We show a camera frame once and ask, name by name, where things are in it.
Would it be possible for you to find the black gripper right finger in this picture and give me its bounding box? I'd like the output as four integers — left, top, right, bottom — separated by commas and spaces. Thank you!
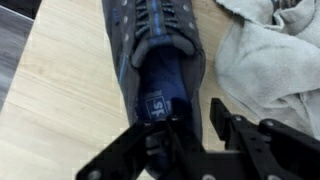
209, 97, 320, 180

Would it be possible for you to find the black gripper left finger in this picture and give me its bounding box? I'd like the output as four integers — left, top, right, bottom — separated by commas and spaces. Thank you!
75, 96, 206, 180

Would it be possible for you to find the beige crumpled towel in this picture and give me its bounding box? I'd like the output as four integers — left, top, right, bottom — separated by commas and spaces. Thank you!
213, 0, 320, 141

